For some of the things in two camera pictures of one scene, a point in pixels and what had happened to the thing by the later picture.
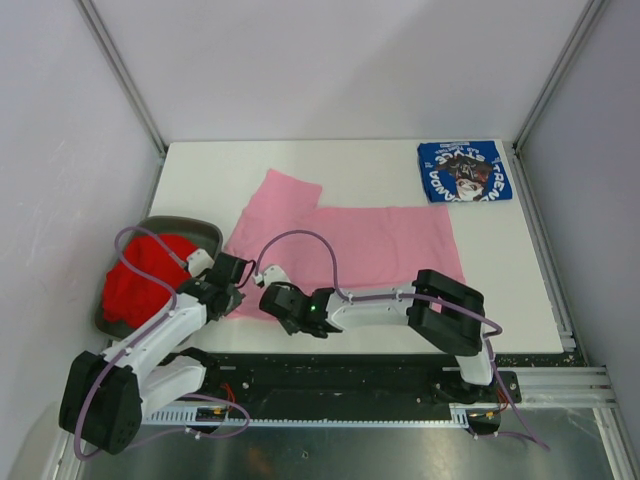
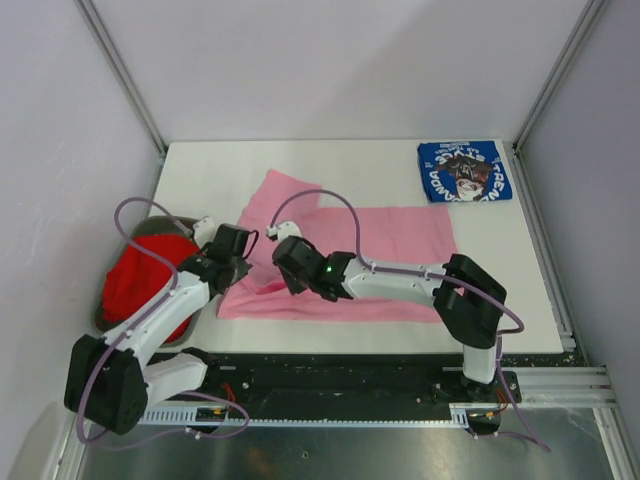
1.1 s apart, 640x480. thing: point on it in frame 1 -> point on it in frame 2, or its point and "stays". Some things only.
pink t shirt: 281,229 stays
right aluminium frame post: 576,40 stays
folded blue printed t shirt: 457,171 stays
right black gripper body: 291,325 -> 295,283
